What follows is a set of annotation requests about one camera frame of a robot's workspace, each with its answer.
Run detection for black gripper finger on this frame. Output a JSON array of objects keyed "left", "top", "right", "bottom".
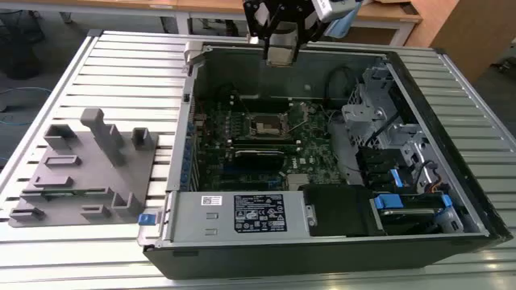
[
  {"left": 295, "top": 14, "right": 326, "bottom": 60},
  {"left": 243, "top": 0, "right": 283, "bottom": 61}
]

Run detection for square silver CPU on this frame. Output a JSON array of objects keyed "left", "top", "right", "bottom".
[{"left": 265, "top": 45, "right": 299, "bottom": 66}]

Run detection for CPU socket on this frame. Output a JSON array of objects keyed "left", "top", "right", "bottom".
[{"left": 246, "top": 111, "right": 295, "bottom": 139}]

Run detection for RAM stick in slot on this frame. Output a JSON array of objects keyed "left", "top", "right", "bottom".
[{"left": 233, "top": 143, "right": 299, "bottom": 152}]

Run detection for silver disk bay cage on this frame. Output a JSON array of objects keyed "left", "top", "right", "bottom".
[{"left": 342, "top": 66, "right": 401, "bottom": 147}]

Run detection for wooden cabinet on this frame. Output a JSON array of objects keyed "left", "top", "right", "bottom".
[{"left": 406, "top": 0, "right": 516, "bottom": 88}]

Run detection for green motherboard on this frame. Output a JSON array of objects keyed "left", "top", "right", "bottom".
[{"left": 193, "top": 97, "right": 353, "bottom": 192}]

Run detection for black graphics card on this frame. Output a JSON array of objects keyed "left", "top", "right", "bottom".
[{"left": 233, "top": 149, "right": 287, "bottom": 172}]

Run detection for black disk bay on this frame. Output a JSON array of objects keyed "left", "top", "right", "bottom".
[{"left": 357, "top": 147, "right": 410, "bottom": 193}]

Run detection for blue carrier tab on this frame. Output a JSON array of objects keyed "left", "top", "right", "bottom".
[{"left": 389, "top": 168, "right": 406, "bottom": 187}]

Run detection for black mesh basket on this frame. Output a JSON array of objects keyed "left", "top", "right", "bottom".
[{"left": 0, "top": 8, "right": 46, "bottom": 45}]

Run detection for black bin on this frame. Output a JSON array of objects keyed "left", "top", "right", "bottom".
[{"left": 2, "top": 42, "right": 45, "bottom": 81}]

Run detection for hard disk in blue carrier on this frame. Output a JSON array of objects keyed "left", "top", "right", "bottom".
[{"left": 371, "top": 194, "right": 454, "bottom": 218}]

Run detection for grey parts rack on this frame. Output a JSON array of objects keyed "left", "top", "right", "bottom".
[{"left": 7, "top": 108, "right": 161, "bottom": 228}]

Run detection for silver power supply unit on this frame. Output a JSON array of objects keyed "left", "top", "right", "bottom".
[{"left": 159, "top": 190, "right": 315, "bottom": 242}]

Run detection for green RAM stick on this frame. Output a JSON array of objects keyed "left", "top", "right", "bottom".
[{"left": 22, "top": 187, "right": 109, "bottom": 197}]

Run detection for black PC case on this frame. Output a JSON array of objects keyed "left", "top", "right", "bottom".
[{"left": 137, "top": 40, "right": 514, "bottom": 280}]

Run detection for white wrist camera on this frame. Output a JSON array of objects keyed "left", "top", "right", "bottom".
[{"left": 313, "top": 0, "right": 338, "bottom": 22}]

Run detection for light grey case handle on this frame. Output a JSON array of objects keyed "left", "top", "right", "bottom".
[{"left": 183, "top": 41, "right": 211, "bottom": 66}]

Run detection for wooden desk white frame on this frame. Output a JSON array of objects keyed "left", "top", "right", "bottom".
[
  {"left": 349, "top": 0, "right": 425, "bottom": 46},
  {"left": 0, "top": 0, "right": 246, "bottom": 36}
]

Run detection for thick black cable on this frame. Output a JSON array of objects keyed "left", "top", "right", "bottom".
[{"left": 325, "top": 65, "right": 358, "bottom": 102}]

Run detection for thin coloured wires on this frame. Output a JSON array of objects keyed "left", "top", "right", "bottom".
[{"left": 323, "top": 109, "right": 345, "bottom": 129}]

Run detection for blue floor cable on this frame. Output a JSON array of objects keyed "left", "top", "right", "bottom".
[{"left": 0, "top": 86, "right": 54, "bottom": 126}]

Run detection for orange yellow wire bundle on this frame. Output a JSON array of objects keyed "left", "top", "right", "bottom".
[{"left": 426, "top": 179, "right": 447, "bottom": 194}]

